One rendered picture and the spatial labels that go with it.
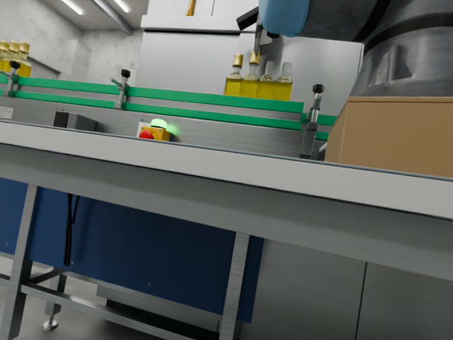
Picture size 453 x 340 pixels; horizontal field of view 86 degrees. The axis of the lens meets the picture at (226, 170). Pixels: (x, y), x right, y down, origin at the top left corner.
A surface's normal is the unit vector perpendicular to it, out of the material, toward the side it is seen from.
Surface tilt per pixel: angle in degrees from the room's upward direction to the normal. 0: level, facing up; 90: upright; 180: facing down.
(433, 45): 74
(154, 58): 90
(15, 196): 90
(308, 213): 90
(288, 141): 90
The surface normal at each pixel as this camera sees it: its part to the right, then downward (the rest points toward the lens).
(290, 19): -0.15, 0.95
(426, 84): -0.46, -0.09
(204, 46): -0.20, -0.07
